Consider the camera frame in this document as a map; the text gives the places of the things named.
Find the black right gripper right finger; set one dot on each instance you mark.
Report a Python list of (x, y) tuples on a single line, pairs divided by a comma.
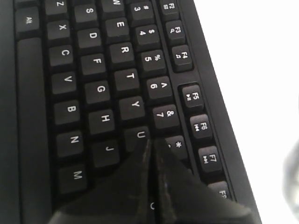
[(183, 199)]

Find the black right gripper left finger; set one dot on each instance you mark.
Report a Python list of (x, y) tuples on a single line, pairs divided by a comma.
[(120, 199)]

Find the black acer keyboard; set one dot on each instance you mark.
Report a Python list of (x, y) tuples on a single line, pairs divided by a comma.
[(82, 82)]

